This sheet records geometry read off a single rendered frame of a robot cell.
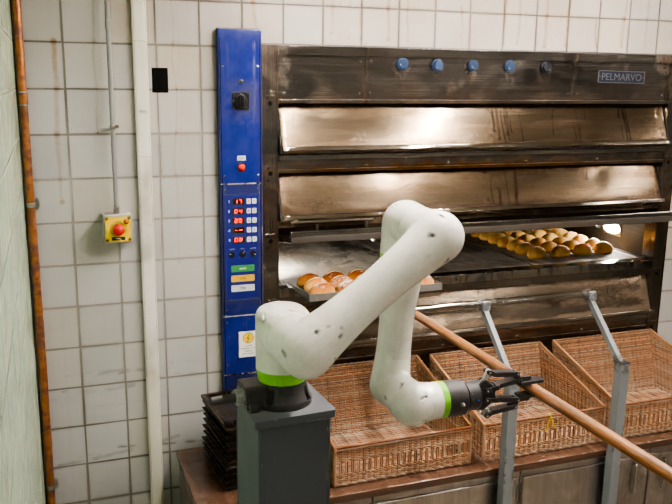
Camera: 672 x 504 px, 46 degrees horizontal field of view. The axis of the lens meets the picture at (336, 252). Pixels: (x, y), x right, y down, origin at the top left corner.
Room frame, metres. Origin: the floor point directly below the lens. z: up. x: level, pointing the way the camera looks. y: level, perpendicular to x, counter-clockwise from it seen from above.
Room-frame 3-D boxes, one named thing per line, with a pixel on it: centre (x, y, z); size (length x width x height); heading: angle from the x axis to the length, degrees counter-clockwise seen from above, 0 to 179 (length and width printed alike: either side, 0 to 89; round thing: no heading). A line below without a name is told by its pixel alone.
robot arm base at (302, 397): (1.83, 0.18, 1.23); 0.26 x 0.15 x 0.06; 114
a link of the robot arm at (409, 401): (1.86, -0.20, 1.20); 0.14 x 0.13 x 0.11; 111
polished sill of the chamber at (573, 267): (3.32, -0.62, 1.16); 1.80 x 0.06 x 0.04; 110
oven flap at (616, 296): (3.30, -0.62, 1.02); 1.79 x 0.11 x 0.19; 110
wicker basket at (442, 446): (2.86, -0.18, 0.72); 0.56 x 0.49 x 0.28; 111
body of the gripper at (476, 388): (1.92, -0.37, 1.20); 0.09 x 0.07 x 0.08; 111
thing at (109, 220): (2.75, 0.77, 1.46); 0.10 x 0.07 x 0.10; 110
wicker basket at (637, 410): (3.26, -1.31, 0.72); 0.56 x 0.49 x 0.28; 110
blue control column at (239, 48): (3.82, 0.68, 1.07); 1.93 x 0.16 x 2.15; 20
